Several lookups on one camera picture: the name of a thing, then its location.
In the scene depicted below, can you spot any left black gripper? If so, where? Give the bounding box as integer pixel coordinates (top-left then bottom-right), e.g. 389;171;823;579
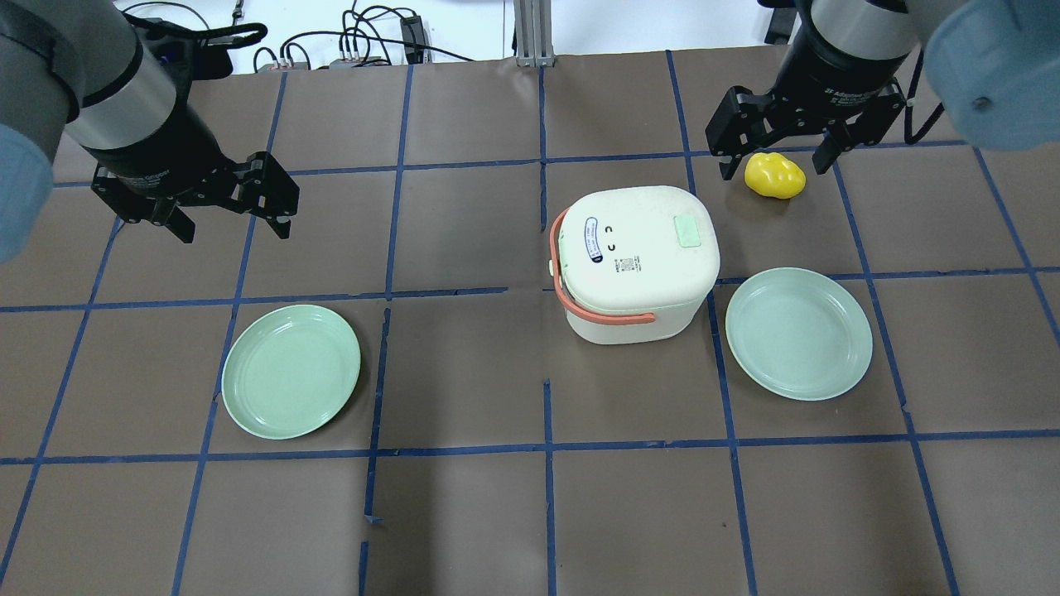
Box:
86;103;301;243

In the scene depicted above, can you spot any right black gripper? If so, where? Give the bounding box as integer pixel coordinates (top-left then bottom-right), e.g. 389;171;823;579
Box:
706;37;906;180

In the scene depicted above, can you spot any white rice cooker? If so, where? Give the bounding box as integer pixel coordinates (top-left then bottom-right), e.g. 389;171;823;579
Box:
548;185;720;344

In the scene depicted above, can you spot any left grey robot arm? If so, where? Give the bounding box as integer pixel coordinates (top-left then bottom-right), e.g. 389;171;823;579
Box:
1;1;300;261

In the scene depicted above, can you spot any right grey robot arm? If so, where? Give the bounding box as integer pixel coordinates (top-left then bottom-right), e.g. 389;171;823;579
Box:
706;1;1059;180

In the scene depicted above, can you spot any yellow toy pepper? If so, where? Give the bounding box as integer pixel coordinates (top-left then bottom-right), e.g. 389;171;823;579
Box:
744;152;807;200

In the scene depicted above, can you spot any left green plate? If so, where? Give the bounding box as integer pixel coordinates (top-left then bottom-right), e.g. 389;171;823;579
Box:
220;303;361;440

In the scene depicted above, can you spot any green plate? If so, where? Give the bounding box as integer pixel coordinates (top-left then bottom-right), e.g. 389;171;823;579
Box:
725;267;875;402
220;303;361;440

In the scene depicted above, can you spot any right green plate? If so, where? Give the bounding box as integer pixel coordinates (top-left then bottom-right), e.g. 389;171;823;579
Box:
725;267;875;402

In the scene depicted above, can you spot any black cables bundle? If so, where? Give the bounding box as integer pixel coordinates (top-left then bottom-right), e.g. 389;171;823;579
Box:
124;0;477;75

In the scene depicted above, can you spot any aluminium frame post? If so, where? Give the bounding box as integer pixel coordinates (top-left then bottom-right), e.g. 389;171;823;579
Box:
513;0;557;68

